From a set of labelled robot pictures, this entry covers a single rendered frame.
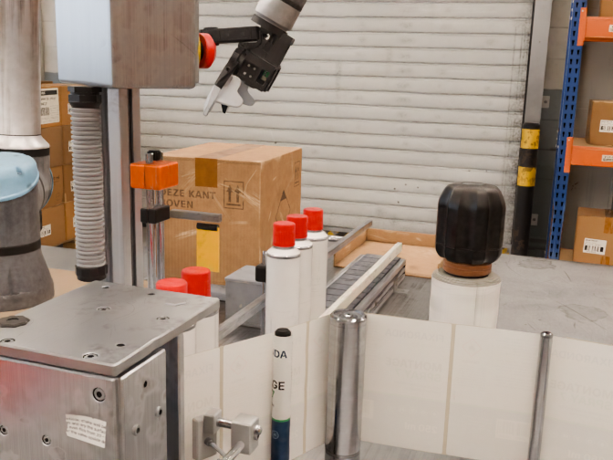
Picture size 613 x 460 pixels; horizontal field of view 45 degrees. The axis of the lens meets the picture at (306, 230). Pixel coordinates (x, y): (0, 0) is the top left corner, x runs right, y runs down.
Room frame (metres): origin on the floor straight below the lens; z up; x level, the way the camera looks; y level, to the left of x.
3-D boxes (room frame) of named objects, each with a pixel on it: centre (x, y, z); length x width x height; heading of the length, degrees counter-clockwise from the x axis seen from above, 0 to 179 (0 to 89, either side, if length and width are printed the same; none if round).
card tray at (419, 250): (1.84, -0.24, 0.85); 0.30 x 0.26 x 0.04; 161
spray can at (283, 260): (1.06, 0.03, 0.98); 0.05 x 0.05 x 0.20
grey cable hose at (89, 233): (0.78, 0.24, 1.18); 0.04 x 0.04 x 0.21
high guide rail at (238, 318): (1.19, 0.03, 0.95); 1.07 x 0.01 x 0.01; 161
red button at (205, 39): (0.83, 0.12, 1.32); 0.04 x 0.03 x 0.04; 36
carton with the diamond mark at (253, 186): (1.65, 0.17, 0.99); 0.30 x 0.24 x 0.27; 164
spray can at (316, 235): (1.18, -0.01, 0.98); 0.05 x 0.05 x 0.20
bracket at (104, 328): (0.47, 0.14, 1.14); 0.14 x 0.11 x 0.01; 161
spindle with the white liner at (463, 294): (0.88, -0.20, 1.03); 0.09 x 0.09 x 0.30
